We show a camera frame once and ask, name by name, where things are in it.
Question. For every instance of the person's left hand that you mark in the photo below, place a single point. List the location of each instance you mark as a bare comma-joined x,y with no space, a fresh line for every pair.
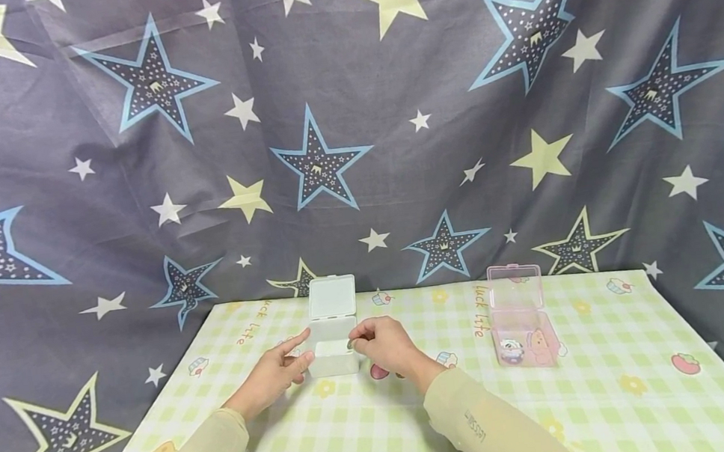
265,379

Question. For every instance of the person's right hand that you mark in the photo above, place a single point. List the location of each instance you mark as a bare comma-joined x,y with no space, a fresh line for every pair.
391,350

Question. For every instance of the person's left index finger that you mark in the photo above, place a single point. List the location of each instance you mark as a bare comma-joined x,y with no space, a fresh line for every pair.
293,341

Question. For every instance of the person's left thumb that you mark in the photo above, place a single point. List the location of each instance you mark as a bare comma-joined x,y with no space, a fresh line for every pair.
305,361

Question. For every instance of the person's right fingers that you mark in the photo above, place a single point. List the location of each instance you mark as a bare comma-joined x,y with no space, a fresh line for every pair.
365,333

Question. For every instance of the white plastic box with lid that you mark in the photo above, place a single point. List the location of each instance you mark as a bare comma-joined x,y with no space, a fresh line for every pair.
332,312

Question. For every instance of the small round white charm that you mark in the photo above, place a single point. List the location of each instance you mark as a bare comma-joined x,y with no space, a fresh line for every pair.
511,350

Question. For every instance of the pink transparent box with lid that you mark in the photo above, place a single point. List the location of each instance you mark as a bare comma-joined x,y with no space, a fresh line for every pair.
516,297

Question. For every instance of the pink bear figure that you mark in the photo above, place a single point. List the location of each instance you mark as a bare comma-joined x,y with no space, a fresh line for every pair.
542,347

